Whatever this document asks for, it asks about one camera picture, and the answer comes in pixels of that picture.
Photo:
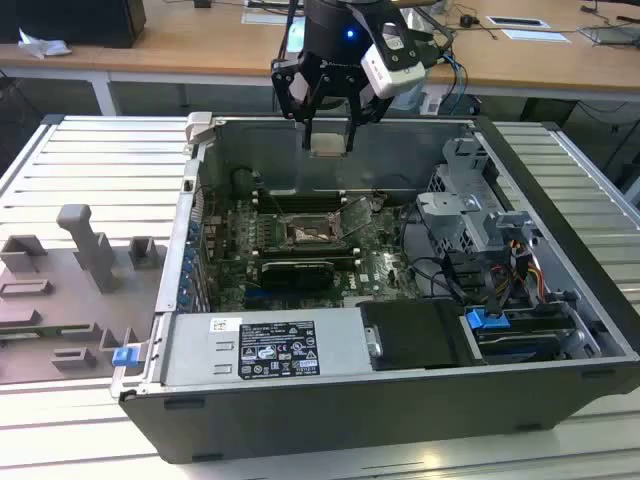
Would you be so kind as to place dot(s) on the long wooden desk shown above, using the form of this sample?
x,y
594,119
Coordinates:
x,y
200,45

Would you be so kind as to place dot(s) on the blue plastic latch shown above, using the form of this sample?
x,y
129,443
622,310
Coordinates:
x,y
125,357

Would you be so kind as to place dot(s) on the clear glass tray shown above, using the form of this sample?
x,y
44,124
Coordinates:
x,y
610,35

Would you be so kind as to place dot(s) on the black open PC case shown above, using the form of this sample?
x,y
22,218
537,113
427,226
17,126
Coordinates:
x,y
350,425

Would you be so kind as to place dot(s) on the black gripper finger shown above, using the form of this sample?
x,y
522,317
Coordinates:
x,y
290,95
367,102

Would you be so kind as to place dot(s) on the blue card retainer strip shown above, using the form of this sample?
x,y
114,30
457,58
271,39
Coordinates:
x,y
189,265

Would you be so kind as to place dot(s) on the black graphics card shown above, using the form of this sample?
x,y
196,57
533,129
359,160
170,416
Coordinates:
x,y
295,275

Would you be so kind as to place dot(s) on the white paper sheet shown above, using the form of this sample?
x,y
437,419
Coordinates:
x,y
535,35

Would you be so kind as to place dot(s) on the black power adapter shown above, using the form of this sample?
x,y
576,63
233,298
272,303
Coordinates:
x,y
469,20

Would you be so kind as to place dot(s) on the crumpled white paper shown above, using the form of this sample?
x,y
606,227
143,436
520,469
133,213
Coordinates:
x,y
42,46

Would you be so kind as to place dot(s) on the hard disk in blue carrier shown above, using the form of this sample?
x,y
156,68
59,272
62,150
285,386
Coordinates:
x,y
487,320

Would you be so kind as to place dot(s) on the grey parts rack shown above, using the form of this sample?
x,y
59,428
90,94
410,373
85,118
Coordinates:
x,y
60,300

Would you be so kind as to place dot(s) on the thin metal locking lever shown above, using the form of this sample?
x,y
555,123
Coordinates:
x,y
280,206

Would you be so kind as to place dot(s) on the CPU socket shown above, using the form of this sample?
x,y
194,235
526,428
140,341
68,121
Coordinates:
x,y
310,236

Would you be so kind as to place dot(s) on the black box on desk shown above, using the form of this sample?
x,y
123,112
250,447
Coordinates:
x,y
75,20

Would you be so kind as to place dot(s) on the green motherboard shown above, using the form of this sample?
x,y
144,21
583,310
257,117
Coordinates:
x,y
380,270

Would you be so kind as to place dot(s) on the small white box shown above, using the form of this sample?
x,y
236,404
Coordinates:
x,y
431,105

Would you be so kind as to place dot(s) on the black RAM slot row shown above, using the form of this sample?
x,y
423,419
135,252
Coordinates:
x,y
300,254
300,202

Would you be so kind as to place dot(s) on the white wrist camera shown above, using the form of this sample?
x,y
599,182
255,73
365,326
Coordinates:
x,y
387,75

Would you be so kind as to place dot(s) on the silver CPU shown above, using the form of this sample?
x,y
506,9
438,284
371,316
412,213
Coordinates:
x,y
327,144

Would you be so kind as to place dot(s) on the grey power supply unit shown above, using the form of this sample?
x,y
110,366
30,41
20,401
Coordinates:
x,y
190,350

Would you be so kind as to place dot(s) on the black cylindrical board part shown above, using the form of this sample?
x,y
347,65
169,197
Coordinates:
x,y
243,180

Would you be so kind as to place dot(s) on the black plastic shroud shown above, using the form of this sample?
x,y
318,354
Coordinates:
x,y
415,335

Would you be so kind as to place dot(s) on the silver metal drive cage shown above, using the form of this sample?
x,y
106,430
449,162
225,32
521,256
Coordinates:
x,y
450,220

